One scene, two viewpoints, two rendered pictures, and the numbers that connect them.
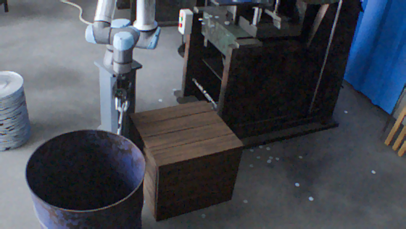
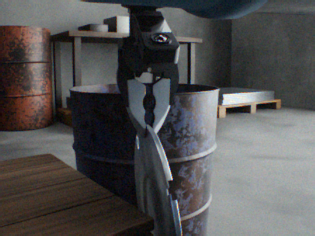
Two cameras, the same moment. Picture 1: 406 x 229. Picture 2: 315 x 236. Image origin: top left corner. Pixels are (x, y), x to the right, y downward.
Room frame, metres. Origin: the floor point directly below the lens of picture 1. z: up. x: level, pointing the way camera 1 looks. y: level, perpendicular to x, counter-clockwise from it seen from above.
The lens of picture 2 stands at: (1.83, 0.28, 0.54)
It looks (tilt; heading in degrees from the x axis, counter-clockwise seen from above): 9 degrees down; 172
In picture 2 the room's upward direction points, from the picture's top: straight up
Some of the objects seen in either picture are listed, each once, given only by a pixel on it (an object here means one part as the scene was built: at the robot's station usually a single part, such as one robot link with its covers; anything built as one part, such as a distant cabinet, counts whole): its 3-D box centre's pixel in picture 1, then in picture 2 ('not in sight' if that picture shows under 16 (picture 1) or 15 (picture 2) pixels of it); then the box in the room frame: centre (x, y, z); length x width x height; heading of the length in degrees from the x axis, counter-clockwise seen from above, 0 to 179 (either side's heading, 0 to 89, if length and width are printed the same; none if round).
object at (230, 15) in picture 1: (231, 9); not in sight; (2.03, -0.10, 0.72); 0.25 x 0.14 x 0.14; 119
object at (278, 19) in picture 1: (276, 13); not in sight; (1.97, -0.33, 0.76); 0.17 x 0.06 x 0.10; 29
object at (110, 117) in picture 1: (117, 99); not in sight; (1.77, 0.45, 0.23); 0.19 x 0.19 x 0.45; 47
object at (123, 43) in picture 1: (123, 47); not in sight; (1.36, 0.33, 0.74); 0.09 x 0.08 x 0.11; 179
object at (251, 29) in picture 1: (257, 16); not in sight; (2.12, -0.25, 0.68); 0.45 x 0.30 x 0.06; 29
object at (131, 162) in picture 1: (90, 211); (144, 168); (0.96, 0.37, 0.24); 0.42 x 0.42 x 0.48
